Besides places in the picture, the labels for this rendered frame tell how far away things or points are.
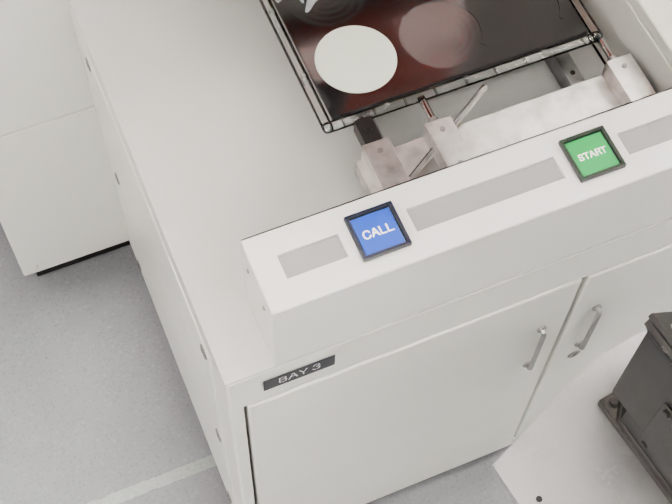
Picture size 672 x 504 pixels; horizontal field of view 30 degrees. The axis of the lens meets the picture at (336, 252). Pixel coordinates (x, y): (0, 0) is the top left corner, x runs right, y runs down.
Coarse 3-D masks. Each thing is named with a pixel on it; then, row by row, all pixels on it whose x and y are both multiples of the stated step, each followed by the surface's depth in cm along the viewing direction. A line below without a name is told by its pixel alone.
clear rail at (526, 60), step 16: (592, 32) 155; (544, 48) 153; (560, 48) 153; (576, 48) 154; (512, 64) 152; (528, 64) 153; (464, 80) 151; (480, 80) 151; (416, 96) 150; (432, 96) 150; (368, 112) 148; (384, 112) 149; (336, 128) 148
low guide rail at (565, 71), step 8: (560, 56) 159; (568, 56) 159; (552, 64) 161; (560, 64) 159; (568, 64) 159; (552, 72) 161; (560, 72) 159; (568, 72) 158; (576, 72) 158; (560, 80) 160; (568, 80) 158; (576, 80) 158; (584, 80) 158
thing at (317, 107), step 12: (264, 0) 156; (264, 12) 156; (276, 12) 155; (276, 24) 154; (276, 36) 154; (288, 36) 154; (288, 48) 152; (288, 60) 152; (300, 60) 152; (300, 72) 151; (300, 84) 151; (312, 84) 150; (312, 96) 149; (312, 108) 149; (324, 108) 149; (324, 120) 148
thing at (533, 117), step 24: (552, 96) 153; (576, 96) 153; (600, 96) 153; (480, 120) 151; (504, 120) 151; (528, 120) 151; (552, 120) 151; (576, 120) 151; (408, 144) 149; (480, 144) 149; (504, 144) 149; (360, 168) 147; (408, 168) 148; (432, 168) 148
